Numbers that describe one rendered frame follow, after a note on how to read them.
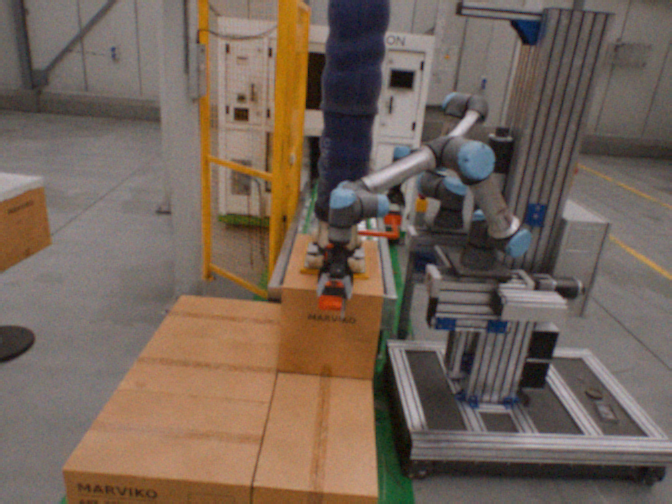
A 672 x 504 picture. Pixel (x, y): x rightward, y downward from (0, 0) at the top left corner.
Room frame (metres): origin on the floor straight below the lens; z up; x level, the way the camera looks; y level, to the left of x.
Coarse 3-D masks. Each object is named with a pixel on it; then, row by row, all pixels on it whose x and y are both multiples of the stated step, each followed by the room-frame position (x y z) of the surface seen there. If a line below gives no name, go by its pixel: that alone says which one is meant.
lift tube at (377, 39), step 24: (336, 0) 2.01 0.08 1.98; (360, 0) 1.97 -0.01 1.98; (384, 0) 2.00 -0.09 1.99; (336, 24) 1.99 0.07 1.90; (360, 24) 1.97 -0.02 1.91; (384, 24) 2.03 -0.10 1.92; (336, 48) 1.99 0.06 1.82; (360, 48) 1.96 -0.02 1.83; (384, 48) 2.04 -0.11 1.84; (336, 72) 1.99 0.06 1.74; (360, 72) 1.97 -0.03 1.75; (336, 96) 1.98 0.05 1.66; (360, 96) 1.98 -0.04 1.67
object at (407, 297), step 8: (416, 200) 3.03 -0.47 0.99; (424, 200) 3.00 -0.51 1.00; (416, 208) 2.99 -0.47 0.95; (424, 208) 2.99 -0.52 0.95; (416, 216) 2.99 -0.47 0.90; (416, 224) 2.99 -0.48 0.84; (408, 256) 3.05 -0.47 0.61; (408, 264) 3.00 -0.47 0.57; (408, 280) 2.99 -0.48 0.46; (408, 288) 2.99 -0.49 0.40; (408, 296) 2.99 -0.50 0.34; (408, 304) 2.99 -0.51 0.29; (400, 312) 3.03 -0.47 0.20; (408, 312) 2.99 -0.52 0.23; (400, 320) 2.99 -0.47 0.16; (408, 320) 2.99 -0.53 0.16; (400, 328) 2.99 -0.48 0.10; (400, 336) 2.99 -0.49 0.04
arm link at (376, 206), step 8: (360, 192) 1.58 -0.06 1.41; (368, 192) 1.60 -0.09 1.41; (360, 200) 1.51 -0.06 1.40; (368, 200) 1.52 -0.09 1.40; (376, 200) 1.53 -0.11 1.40; (384, 200) 1.55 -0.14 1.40; (368, 208) 1.51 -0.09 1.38; (376, 208) 1.52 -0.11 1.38; (384, 208) 1.53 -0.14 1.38; (360, 216) 1.50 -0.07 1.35; (368, 216) 1.51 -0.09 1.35; (376, 216) 1.53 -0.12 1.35; (384, 216) 1.55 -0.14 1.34
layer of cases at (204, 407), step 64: (192, 320) 2.13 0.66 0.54; (256, 320) 2.18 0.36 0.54; (128, 384) 1.61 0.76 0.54; (192, 384) 1.65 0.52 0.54; (256, 384) 1.68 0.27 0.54; (320, 384) 1.72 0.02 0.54; (128, 448) 1.29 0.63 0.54; (192, 448) 1.32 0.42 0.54; (256, 448) 1.34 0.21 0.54; (320, 448) 1.37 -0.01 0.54
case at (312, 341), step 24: (288, 288) 1.78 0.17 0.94; (312, 288) 1.79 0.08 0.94; (360, 288) 1.83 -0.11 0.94; (288, 312) 1.78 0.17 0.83; (312, 312) 1.78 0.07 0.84; (336, 312) 1.78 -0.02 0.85; (360, 312) 1.78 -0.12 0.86; (288, 336) 1.78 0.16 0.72; (312, 336) 1.78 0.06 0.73; (336, 336) 1.78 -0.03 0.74; (360, 336) 1.78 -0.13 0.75; (288, 360) 1.78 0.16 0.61; (312, 360) 1.78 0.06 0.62; (336, 360) 1.78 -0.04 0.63; (360, 360) 1.78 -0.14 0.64
